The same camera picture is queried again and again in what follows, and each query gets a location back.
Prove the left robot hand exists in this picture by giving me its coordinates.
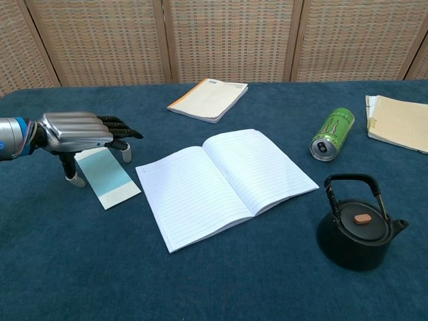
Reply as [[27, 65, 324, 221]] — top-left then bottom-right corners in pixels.
[[31, 112, 144, 188]]

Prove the blue and white tasselled bookmark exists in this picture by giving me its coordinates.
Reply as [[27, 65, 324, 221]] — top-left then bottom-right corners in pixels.
[[74, 148, 142, 211]]

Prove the closed orange-spined notebook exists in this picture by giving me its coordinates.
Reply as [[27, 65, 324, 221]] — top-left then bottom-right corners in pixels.
[[167, 78, 249, 124]]

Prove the blue felt table mat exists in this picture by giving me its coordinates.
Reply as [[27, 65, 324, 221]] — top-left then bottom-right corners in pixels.
[[0, 78, 428, 321]]

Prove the open lined notebook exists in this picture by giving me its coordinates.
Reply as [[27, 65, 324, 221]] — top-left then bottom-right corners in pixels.
[[135, 128, 320, 254]]

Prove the woven bamboo folding screen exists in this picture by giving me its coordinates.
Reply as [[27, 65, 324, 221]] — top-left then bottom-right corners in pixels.
[[0, 0, 428, 98]]

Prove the green drink can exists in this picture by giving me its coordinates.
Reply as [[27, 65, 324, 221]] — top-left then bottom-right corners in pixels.
[[309, 107, 356, 163]]

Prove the black teapot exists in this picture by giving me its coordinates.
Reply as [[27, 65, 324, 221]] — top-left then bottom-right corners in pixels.
[[316, 173, 410, 272]]

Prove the tan spiral notebook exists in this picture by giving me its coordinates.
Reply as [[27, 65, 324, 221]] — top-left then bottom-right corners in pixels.
[[364, 94, 428, 154]]

